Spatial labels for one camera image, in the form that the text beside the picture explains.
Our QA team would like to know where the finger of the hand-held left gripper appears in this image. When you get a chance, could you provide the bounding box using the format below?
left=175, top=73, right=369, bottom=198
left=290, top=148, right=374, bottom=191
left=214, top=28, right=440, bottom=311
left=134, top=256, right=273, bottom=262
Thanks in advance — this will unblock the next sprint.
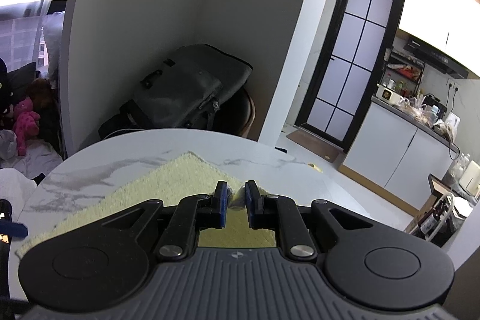
left=0, top=222, right=29, bottom=240

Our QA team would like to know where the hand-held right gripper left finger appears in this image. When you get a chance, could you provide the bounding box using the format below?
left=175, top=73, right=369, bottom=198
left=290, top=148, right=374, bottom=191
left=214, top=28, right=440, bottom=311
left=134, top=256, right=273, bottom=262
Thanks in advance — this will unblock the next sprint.
left=94, top=181, right=229, bottom=261

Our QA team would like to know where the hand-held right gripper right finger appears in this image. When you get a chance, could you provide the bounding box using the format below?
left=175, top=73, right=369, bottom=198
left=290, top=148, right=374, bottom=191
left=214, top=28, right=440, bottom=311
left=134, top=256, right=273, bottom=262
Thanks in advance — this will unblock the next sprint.
left=245, top=181, right=379, bottom=261

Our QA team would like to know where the pale yellow towel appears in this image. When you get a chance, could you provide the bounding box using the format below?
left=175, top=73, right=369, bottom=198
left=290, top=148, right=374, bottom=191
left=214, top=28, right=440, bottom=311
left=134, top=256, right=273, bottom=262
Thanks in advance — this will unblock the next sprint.
left=15, top=151, right=279, bottom=258

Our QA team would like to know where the brown door mat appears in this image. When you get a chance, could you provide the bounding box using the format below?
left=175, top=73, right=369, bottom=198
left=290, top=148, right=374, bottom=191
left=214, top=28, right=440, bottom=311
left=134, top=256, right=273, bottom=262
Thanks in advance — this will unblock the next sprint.
left=285, top=130, right=340, bottom=162

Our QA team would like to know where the dark brown chair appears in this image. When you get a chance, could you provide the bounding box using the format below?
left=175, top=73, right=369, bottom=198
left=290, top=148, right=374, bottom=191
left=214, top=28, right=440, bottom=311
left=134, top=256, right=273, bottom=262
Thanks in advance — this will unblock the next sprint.
left=210, top=87, right=256, bottom=139

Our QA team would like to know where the pink plush toy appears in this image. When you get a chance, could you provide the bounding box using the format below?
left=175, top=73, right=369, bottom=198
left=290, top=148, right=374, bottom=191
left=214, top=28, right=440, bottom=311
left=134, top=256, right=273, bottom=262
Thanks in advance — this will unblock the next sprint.
left=13, top=97, right=41, bottom=156

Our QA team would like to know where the grey backpack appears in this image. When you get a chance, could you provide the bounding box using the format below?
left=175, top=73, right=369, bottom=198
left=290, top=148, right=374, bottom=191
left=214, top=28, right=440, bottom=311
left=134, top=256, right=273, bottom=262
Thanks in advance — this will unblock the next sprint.
left=98, top=43, right=253, bottom=139

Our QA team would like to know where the brown plush toy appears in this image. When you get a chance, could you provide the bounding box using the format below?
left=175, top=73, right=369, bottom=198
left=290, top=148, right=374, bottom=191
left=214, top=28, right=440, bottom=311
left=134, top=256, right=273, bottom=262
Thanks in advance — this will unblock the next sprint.
left=26, top=78, right=55, bottom=111

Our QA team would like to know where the white lower cabinet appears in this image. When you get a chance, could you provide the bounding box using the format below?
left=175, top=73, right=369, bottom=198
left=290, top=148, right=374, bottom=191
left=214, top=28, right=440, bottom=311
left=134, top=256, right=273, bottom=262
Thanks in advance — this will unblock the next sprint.
left=339, top=97, right=460, bottom=213

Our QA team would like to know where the white cabinet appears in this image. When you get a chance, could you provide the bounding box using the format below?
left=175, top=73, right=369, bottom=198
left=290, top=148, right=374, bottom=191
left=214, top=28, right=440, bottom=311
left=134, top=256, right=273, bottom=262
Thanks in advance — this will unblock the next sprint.
left=339, top=97, right=460, bottom=213
left=397, top=0, right=480, bottom=61

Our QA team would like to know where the black framed glass door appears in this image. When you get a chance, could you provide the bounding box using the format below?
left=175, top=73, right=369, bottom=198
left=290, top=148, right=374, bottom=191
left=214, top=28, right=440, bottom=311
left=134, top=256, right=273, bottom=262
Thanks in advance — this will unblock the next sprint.
left=294, top=0, right=406, bottom=156

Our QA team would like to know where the white electric cooker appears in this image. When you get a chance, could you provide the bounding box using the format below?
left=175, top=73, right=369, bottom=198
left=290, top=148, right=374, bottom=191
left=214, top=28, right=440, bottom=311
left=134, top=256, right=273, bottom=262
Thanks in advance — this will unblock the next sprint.
left=376, top=84, right=401, bottom=105

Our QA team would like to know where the dark wine bottle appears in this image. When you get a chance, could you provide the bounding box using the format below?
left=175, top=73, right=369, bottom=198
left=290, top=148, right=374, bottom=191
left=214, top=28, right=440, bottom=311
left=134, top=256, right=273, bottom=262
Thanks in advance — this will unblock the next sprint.
left=417, top=199, right=449, bottom=237

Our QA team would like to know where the white trolley rack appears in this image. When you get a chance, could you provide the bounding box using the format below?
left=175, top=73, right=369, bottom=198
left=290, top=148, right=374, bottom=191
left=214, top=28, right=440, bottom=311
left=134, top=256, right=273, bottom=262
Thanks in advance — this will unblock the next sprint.
left=404, top=173, right=478, bottom=246

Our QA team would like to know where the black spice rack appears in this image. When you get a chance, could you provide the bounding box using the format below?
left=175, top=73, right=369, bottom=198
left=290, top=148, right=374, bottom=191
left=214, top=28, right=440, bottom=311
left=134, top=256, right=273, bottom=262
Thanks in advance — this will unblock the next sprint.
left=384, top=47, right=427, bottom=98

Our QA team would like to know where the black countertop appliance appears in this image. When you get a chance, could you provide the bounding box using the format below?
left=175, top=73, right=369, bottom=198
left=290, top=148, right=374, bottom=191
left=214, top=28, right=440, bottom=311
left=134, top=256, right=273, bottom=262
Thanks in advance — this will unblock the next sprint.
left=424, top=93, right=449, bottom=114

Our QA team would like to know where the white kettle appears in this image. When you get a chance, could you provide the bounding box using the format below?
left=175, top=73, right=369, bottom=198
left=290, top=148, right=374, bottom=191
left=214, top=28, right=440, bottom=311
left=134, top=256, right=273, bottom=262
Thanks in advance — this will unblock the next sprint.
left=444, top=112, right=461, bottom=139

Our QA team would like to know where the white boxy appliance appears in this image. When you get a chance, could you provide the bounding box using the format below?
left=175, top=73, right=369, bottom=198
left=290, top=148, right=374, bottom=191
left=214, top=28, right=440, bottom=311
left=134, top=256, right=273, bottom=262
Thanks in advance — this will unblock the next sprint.
left=459, top=160, right=480, bottom=198

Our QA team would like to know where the black range hood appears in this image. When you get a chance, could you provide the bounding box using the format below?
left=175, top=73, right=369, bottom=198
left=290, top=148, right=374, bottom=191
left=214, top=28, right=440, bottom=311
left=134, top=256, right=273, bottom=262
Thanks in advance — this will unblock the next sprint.
left=403, top=35, right=470, bottom=79

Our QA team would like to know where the white upper cabinet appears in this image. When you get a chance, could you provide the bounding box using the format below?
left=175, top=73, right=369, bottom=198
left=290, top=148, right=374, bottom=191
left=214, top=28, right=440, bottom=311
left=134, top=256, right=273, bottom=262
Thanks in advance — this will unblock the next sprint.
left=397, top=0, right=480, bottom=61

